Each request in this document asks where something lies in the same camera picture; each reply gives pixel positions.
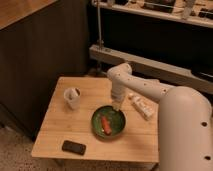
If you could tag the black smartphone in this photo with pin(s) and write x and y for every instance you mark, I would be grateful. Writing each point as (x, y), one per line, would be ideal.
(73, 147)

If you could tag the green ceramic bowl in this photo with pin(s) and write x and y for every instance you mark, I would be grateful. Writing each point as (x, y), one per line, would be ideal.
(115, 118)

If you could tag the dark wooden cabinet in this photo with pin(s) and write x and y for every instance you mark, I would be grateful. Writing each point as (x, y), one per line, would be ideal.
(34, 53)

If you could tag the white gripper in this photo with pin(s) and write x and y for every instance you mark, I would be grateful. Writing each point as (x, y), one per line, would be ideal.
(117, 99)

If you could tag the vertical metal pole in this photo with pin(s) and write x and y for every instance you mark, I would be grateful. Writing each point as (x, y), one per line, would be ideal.
(100, 41)

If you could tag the orange carrot toy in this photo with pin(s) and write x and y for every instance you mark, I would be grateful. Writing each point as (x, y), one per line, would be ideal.
(105, 125)

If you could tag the metal shelf rack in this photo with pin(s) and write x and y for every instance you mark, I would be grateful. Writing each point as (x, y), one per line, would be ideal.
(176, 53)

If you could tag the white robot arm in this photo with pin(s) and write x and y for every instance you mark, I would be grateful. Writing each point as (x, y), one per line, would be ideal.
(185, 139)

